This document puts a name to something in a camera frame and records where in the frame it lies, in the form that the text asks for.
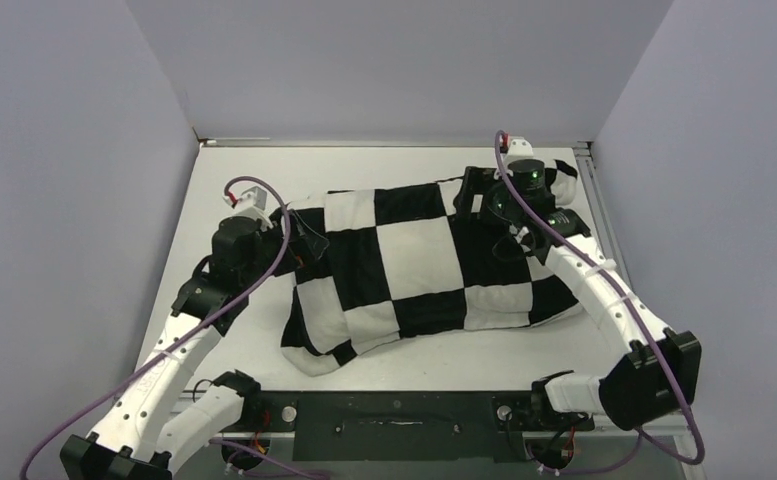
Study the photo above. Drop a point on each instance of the black and white checkered pillowcase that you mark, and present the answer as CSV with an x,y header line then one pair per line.
x,y
397,263

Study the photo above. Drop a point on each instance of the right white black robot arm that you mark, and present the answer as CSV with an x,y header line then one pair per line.
x,y
657,370

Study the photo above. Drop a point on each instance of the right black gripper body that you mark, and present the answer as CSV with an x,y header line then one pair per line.
x,y
481,181

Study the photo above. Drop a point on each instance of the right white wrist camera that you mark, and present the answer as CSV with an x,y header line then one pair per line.
x,y
514,148

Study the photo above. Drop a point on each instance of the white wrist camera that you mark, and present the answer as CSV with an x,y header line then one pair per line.
x,y
251,203
514,148

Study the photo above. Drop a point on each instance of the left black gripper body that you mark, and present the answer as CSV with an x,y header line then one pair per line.
x,y
274,246

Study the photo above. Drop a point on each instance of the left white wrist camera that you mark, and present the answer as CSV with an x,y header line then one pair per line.
x,y
251,203

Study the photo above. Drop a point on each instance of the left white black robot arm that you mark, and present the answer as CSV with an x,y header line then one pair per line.
x,y
137,438

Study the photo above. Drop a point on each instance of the aluminium frame rail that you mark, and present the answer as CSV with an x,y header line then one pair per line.
x,y
483,360

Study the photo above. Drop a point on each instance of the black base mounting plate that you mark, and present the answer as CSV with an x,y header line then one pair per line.
x,y
409,425

